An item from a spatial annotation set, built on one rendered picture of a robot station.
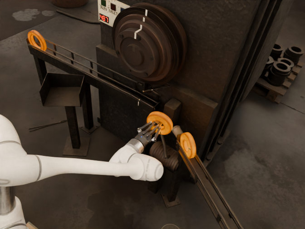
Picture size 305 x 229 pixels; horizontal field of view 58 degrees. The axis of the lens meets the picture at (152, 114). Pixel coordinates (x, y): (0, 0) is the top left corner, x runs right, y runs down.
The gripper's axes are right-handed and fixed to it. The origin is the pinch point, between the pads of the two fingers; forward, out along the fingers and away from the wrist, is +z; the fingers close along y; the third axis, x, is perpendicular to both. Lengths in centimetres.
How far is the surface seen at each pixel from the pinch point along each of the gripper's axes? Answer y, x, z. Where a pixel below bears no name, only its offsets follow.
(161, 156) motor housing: 4.2, -33.2, 0.5
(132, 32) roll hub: -30, 40, 11
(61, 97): -78, -24, -9
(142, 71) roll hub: -21.6, 18.3, 10.6
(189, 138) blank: 18.1, -6.2, 4.7
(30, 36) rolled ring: -141, -15, 18
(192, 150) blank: 22.9, -9.7, 0.8
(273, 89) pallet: 39, -79, 173
